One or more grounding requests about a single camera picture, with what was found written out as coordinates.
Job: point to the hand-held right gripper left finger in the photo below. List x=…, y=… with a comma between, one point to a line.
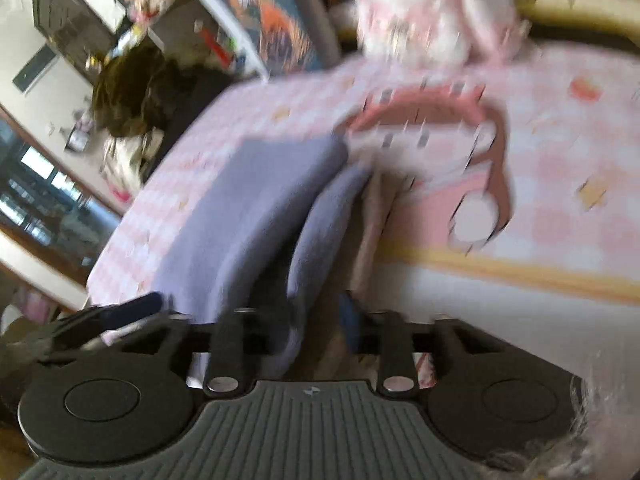
x=227, y=345

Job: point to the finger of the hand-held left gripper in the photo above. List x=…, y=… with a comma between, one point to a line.
x=132, y=306

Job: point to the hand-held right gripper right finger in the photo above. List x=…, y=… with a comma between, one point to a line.
x=351, y=322

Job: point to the brown and purple knit sweater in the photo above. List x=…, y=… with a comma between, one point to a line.
x=250, y=220

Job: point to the wooden framed glass cabinet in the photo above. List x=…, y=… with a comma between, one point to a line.
x=45, y=200

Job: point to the dark cloth pile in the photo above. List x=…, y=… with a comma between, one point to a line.
x=150, y=95

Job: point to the pink checked printed tablecloth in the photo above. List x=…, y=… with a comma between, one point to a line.
x=560, y=160

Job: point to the pale fuzzy sleeve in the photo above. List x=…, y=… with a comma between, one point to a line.
x=612, y=425

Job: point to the white and pink plush bunny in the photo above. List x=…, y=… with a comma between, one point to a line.
x=430, y=15

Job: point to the wooden bookshelf board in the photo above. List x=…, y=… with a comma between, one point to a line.
x=585, y=15

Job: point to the white shelf frame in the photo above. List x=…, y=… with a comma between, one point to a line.
x=220, y=15

